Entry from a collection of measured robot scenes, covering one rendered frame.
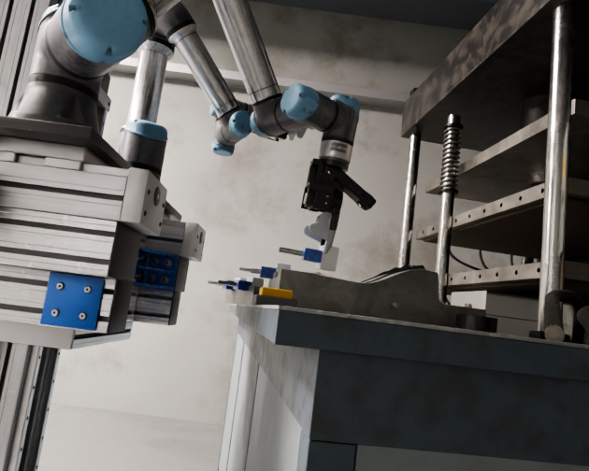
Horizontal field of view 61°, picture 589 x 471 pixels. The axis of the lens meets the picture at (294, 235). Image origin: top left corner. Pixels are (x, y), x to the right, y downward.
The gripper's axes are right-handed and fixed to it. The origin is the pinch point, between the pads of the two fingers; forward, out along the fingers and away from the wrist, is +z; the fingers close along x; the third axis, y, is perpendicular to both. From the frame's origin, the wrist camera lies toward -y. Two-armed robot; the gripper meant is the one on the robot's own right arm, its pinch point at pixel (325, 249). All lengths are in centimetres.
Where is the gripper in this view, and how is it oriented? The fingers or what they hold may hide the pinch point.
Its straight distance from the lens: 113.8
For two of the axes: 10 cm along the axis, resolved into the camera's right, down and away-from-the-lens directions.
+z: -1.9, 9.8, -0.9
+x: 1.4, -0.6, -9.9
